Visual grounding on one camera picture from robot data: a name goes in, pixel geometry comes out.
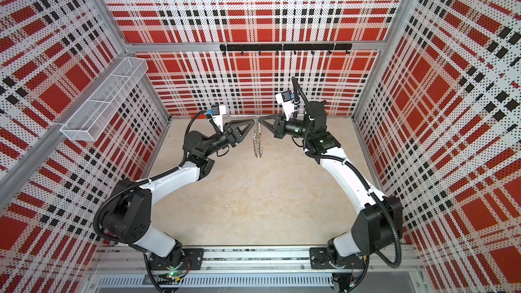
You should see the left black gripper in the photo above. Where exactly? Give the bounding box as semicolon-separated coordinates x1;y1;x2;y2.
203;118;254;157

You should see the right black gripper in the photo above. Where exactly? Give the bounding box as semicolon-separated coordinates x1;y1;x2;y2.
260;114;313;142

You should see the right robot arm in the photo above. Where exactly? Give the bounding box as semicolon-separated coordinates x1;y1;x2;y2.
259;94;403;269

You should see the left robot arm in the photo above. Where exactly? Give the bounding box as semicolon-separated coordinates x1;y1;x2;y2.
93;119;256;269

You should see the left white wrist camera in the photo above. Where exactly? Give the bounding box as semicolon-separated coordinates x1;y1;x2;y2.
206;104;227;134

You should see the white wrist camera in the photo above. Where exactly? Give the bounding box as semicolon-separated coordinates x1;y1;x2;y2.
206;104;227;134
275;90;297;121

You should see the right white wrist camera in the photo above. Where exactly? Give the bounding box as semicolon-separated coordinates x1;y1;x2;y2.
275;90;297;121

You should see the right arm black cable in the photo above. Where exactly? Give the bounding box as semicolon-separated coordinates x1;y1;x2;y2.
290;76;316;123

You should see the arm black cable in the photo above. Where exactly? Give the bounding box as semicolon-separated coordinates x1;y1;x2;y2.
290;76;316;123
180;109;208;164

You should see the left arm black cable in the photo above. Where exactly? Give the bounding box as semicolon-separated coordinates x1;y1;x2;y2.
180;109;208;164

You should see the black hook rail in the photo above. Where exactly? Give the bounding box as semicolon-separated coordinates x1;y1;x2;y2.
219;43;353;54

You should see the white wire mesh basket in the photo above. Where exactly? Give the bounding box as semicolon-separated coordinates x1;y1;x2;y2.
61;56;148;142

